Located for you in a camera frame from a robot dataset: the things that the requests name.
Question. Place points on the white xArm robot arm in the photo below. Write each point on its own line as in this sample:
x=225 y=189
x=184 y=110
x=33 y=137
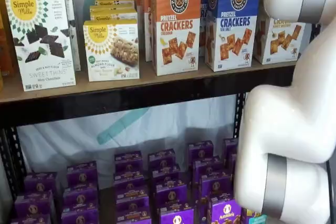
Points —
x=288 y=129

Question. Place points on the brown particle board shelf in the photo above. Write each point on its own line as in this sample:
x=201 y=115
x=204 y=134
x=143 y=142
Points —
x=147 y=82

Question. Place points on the purple Annie's pasta box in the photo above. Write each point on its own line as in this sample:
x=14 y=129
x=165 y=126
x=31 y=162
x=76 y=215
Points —
x=80 y=196
x=39 y=182
x=229 y=146
x=128 y=161
x=81 y=172
x=206 y=166
x=34 y=203
x=200 y=149
x=78 y=217
x=128 y=179
x=161 y=158
x=231 y=166
x=165 y=175
x=29 y=220

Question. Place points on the Simple Mills almond bars box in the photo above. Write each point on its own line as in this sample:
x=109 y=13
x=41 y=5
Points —
x=115 y=1
x=110 y=51
x=113 y=16
x=113 y=9

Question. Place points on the blue sea salt pretzel crackers box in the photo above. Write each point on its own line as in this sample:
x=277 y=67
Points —
x=233 y=24
x=203 y=24

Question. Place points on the purple Annie's box orange label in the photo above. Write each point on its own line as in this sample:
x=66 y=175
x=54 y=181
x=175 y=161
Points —
x=131 y=193
x=170 y=192
x=131 y=214
x=176 y=217

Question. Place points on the purple Annie's box red label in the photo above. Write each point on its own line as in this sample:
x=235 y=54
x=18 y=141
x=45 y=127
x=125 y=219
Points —
x=214 y=186
x=223 y=213

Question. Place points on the Simple Mills sweet thins box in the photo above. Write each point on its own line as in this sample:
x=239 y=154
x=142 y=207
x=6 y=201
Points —
x=39 y=37
x=74 y=37

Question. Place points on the yellow white pretzel crackers box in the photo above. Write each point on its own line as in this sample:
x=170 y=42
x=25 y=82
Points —
x=283 y=45

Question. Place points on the purple Annie's box teal label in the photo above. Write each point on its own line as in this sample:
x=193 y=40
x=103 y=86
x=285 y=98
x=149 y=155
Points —
x=253 y=220

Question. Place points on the orange brown snack box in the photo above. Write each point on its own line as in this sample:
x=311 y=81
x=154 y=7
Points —
x=5 y=37

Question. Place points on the white backdrop sheet teal logo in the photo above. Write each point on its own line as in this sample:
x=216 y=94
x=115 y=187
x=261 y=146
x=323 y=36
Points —
x=65 y=140

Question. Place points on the purple Annie's snack boxes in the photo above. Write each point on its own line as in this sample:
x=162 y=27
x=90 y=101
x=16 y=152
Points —
x=107 y=208

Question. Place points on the black metal shelf frame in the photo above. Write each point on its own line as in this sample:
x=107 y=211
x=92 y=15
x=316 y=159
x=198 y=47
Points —
x=78 y=110

